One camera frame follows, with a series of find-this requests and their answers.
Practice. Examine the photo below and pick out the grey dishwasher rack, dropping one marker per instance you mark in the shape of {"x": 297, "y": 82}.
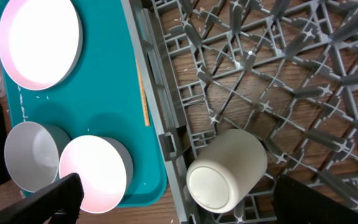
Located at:
{"x": 285, "y": 71}

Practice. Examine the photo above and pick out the large white plate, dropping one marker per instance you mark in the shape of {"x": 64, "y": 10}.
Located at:
{"x": 40, "y": 41}

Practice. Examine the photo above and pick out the small pink bowl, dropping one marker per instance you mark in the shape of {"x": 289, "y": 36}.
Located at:
{"x": 105, "y": 168}

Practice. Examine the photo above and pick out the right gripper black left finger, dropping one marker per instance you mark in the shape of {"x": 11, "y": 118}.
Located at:
{"x": 58, "y": 202}

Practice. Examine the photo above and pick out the teal plastic tray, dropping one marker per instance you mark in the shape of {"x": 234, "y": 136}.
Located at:
{"x": 100, "y": 97}

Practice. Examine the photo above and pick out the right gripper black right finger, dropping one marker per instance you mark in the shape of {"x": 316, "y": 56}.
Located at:
{"x": 294, "y": 202}

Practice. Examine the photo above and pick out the grey bowl with rice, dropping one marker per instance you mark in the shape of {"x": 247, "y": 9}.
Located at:
{"x": 32, "y": 154}

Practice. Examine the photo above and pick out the white paper cup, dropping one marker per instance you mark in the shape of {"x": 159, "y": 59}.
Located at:
{"x": 226, "y": 171}

